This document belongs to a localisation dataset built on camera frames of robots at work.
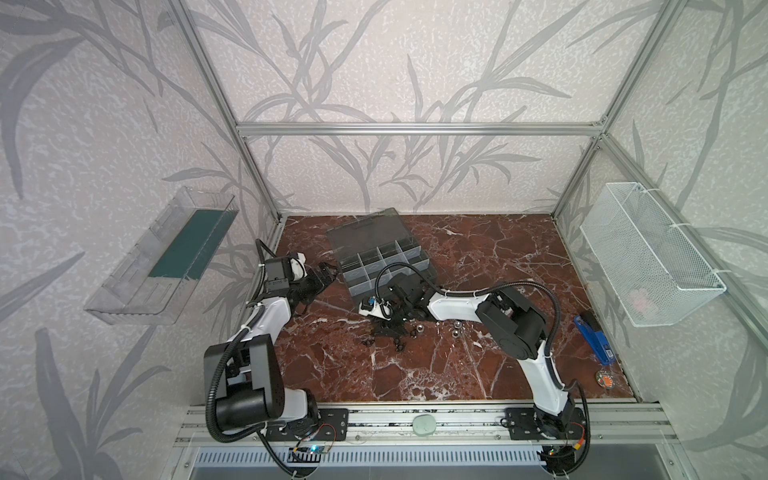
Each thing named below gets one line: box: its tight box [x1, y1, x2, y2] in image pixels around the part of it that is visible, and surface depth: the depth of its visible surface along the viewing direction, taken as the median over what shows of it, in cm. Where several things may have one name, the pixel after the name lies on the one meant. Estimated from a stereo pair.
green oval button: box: [412, 414, 437, 436], surface depth 74 cm
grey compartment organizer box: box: [326, 208, 437, 297], surface depth 111 cm
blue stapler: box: [574, 311, 615, 365], surface depth 88 cm
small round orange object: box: [595, 370, 614, 389], surface depth 82 cm
